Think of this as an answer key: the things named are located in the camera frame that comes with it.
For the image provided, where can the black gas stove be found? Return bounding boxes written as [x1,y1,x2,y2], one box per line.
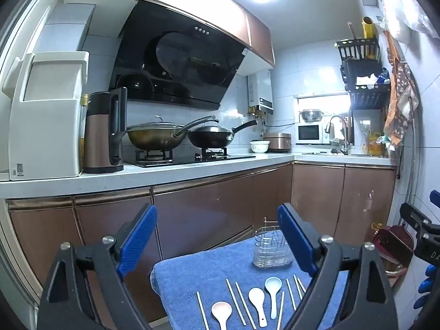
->
[123,147,257,169]

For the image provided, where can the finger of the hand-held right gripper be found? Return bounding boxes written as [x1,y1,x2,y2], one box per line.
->
[400,202,433,238]

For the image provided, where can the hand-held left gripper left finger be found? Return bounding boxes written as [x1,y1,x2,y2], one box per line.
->
[37,203,158,330]

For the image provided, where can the brown cabinets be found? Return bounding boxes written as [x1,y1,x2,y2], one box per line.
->
[5,161,398,320]
[67,0,276,67]

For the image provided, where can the white water heater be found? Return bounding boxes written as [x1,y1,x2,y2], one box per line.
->
[247,69,275,110]

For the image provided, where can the pinkish ceramic spoon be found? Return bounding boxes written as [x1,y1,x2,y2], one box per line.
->
[211,301,232,330]

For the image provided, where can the large pale blue ceramic spoon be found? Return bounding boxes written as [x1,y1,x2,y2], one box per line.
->
[264,277,283,320]

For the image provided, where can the black wall rack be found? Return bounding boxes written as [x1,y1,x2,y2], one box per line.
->
[334,38,393,111]

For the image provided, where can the white microwave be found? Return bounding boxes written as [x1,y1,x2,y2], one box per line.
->
[296,121,331,145]

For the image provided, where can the floral hanging cloth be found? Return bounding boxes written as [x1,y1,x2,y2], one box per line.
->
[383,30,419,149]

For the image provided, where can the black wok with lid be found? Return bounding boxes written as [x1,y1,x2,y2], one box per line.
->
[187,119,258,149]

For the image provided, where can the yellow bottle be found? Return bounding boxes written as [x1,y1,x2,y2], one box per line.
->
[367,132,383,156]

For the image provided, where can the white rice dispenser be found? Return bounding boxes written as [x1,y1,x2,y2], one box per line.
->
[2,51,90,181]

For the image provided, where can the white plastic bags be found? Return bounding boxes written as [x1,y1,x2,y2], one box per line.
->
[373,0,434,42]

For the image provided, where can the brown upper cabinets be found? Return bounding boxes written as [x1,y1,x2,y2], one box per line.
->
[67,0,276,67]

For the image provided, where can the metal mixing bowl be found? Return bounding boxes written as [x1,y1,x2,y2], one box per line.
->
[299,109,325,123]

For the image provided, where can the wire utensil holder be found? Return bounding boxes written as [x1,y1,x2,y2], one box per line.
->
[252,217,293,269]

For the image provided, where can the golden wok with lid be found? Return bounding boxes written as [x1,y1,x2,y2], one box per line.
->
[125,115,219,151]

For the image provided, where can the metal kitchen faucet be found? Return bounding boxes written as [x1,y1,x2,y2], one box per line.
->
[324,114,350,155]

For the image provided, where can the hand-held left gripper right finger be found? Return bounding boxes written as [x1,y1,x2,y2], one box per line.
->
[278,203,401,330]

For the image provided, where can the small white ceramic spoon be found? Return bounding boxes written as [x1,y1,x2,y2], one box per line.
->
[248,287,268,327]

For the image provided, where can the brown rice cooker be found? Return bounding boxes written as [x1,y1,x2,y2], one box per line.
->
[263,132,292,153]

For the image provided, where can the brown electric kettle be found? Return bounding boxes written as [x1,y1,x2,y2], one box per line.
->
[83,87,128,174]

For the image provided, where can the clear oil bottle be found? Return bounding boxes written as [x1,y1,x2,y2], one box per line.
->
[80,93,89,167]

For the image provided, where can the yellow roll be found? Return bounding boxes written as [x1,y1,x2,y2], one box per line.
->
[362,16,378,59]

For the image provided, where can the red dustpan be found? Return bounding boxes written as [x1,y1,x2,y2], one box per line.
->
[373,224,415,280]

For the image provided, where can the black range hood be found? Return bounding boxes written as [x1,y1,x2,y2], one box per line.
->
[109,0,250,111]

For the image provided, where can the blue towel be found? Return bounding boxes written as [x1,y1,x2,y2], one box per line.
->
[150,236,352,330]

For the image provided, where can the white bowl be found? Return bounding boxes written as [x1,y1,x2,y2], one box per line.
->
[249,140,270,154]

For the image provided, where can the brown lower cabinets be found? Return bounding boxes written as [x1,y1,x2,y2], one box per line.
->
[5,161,398,320]

